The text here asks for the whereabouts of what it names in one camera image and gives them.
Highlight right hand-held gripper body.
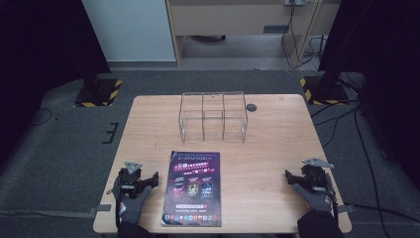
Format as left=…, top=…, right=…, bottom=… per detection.
left=298, top=157, right=335, bottom=196

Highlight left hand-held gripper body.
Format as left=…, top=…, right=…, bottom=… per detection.
left=113, top=161, right=147, bottom=200

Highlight person's right hand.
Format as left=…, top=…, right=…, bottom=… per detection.
left=291, top=182, right=333, bottom=213

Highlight person's left hand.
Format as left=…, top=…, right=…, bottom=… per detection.
left=117, top=185, right=154, bottom=225

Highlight grey tape strip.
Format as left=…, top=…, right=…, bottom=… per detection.
left=86, top=203, right=113, bottom=216
left=337, top=203, right=357, bottom=214

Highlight purple magazine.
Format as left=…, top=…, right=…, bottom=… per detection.
left=160, top=150, right=223, bottom=228

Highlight black tape floor mark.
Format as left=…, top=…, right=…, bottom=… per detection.
left=101, top=121, right=120, bottom=145

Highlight clear acrylic organizer box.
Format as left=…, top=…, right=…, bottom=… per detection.
left=177, top=90, right=249, bottom=144

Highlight striped-edge black stand base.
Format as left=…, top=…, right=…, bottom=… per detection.
left=298, top=74, right=351, bottom=107
left=72, top=73, right=124, bottom=108

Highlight black curtain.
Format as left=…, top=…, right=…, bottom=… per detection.
left=317, top=0, right=420, bottom=191
left=0, top=0, right=112, bottom=168

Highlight white cabinet panel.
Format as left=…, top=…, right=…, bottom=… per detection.
left=81, top=0, right=176, bottom=63

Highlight light wooden desk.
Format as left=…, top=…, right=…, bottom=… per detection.
left=164, top=0, right=342, bottom=69

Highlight right hand-held gripper cable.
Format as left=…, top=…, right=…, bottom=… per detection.
left=316, top=172, right=340, bottom=223

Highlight hand-held gripper cable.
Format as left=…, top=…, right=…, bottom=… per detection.
left=316, top=172, right=340, bottom=223
left=105, top=178, right=124, bottom=230

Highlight left hand-held gripper cable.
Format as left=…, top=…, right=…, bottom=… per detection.
left=105, top=178, right=124, bottom=230

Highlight black floor cable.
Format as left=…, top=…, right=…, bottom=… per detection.
left=310, top=98, right=363, bottom=149
left=353, top=107, right=385, bottom=238
left=343, top=201, right=420, bottom=224
left=27, top=107, right=54, bottom=129

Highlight black cables under desk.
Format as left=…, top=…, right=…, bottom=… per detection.
left=279, top=0, right=329, bottom=71

